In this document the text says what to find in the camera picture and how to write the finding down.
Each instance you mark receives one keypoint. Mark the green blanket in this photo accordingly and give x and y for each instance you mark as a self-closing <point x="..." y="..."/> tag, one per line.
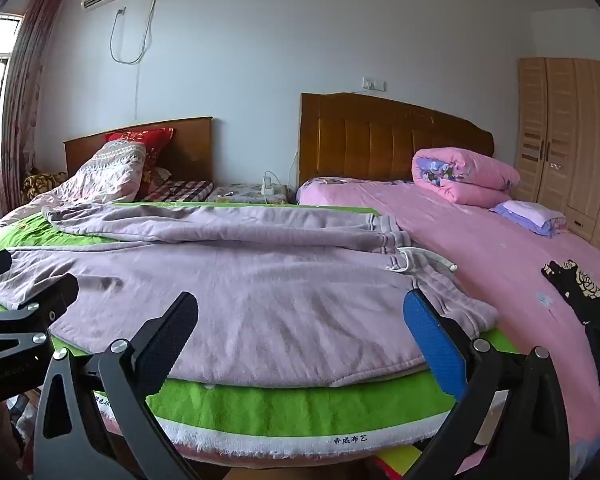
<point x="280" y="412"/>

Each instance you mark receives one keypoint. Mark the plaid bed mat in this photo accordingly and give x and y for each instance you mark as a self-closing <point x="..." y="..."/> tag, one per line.
<point x="180" y="190"/>

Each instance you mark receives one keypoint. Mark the patterned pink curtain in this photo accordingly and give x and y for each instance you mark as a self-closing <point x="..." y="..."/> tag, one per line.
<point x="30" y="90"/>

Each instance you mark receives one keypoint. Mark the light wooden wardrobe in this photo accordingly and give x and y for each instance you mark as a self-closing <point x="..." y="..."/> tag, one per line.
<point x="565" y="150"/>

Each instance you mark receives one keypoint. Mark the red pillow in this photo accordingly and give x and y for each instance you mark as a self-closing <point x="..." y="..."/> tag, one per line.
<point x="152" y="147"/>

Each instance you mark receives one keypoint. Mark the white wall socket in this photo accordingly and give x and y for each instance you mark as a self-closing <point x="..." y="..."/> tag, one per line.
<point x="374" y="84"/>

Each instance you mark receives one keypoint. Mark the floral covered nightstand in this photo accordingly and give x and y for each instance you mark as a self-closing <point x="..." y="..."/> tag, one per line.
<point x="245" y="194"/>

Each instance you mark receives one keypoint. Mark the pink white patterned quilt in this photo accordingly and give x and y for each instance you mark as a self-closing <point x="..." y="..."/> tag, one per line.
<point x="112" y="170"/>

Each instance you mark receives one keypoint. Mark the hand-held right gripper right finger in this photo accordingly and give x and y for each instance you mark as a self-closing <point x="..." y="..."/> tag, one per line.
<point x="432" y="345"/>

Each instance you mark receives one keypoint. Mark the folded pink quilt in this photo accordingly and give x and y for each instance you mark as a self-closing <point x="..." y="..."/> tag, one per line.
<point x="465" y="175"/>

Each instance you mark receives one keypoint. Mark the black floral cloth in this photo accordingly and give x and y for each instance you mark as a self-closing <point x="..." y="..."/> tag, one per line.
<point x="580" y="290"/>

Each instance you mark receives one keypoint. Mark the light wooden padded headboard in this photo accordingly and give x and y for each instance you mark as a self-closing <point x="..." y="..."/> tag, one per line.
<point x="370" y="140"/>

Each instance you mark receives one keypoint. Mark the dark wooden headboard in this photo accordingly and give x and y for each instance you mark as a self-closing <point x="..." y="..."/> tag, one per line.
<point x="192" y="150"/>

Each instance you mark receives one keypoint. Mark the pink bed sheet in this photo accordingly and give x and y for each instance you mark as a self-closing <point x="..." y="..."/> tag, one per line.
<point x="505" y="270"/>

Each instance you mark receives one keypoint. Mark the lilac pants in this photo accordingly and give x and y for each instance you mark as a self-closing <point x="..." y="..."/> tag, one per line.
<point x="260" y="300"/>

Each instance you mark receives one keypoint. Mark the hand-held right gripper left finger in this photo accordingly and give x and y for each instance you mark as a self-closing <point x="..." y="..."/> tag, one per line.
<point x="172" y="330"/>

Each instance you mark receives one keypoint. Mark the yellow brown patterned blanket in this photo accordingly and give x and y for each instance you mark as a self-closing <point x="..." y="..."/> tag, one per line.
<point x="42" y="185"/>

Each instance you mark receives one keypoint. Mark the white charger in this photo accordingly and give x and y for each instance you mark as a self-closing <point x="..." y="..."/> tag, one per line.
<point x="268" y="186"/>

